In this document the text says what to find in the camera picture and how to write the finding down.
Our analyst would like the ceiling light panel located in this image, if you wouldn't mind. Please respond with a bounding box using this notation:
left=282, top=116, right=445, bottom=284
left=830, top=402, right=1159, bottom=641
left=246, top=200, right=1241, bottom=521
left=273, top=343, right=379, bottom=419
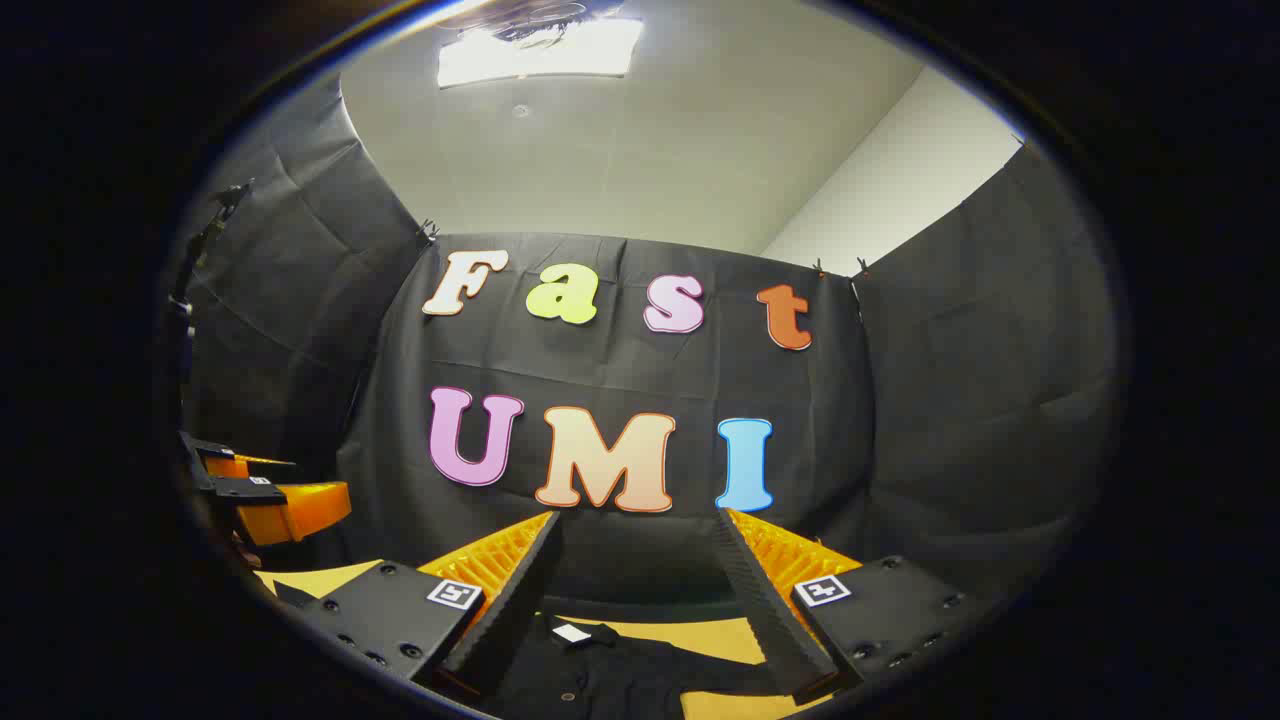
left=437, top=18, right=644, bottom=89

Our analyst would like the black shirt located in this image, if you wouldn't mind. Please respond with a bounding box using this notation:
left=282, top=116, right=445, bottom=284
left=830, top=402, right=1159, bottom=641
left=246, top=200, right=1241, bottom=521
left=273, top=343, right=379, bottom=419
left=480, top=612, right=791, bottom=720

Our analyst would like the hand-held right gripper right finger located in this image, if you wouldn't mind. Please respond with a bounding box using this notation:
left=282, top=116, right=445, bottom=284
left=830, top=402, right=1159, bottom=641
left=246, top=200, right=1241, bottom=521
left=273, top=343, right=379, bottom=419
left=712, top=506, right=996, bottom=706

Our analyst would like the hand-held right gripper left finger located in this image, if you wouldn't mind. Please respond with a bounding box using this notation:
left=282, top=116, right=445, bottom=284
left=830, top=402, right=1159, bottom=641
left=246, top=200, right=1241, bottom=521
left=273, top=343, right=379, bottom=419
left=270, top=510, right=563, bottom=701

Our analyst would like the black backdrop cloth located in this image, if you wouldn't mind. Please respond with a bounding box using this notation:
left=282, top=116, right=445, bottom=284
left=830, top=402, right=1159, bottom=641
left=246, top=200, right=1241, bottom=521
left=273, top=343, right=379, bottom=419
left=175, top=75, right=1126, bottom=621

